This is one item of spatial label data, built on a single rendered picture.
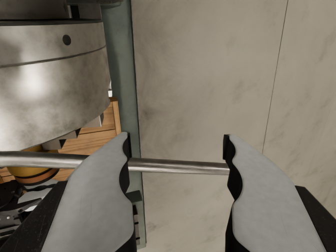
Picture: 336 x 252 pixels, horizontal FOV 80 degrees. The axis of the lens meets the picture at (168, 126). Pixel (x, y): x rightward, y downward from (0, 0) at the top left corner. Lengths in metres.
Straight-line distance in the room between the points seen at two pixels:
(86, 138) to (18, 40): 0.45
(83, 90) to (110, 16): 0.66
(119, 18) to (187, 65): 0.84
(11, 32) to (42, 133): 0.10
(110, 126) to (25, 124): 0.41
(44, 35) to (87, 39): 0.06
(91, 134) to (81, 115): 0.37
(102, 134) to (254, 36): 1.55
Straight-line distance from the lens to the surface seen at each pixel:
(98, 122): 0.37
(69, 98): 0.27
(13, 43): 0.24
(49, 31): 0.25
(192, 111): 1.79
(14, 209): 0.50
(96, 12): 0.59
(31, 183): 0.45
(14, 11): 0.29
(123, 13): 0.92
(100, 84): 0.31
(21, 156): 0.19
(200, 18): 1.63
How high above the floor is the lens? 1.45
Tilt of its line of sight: 56 degrees down
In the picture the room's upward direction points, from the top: 144 degrees clockwise
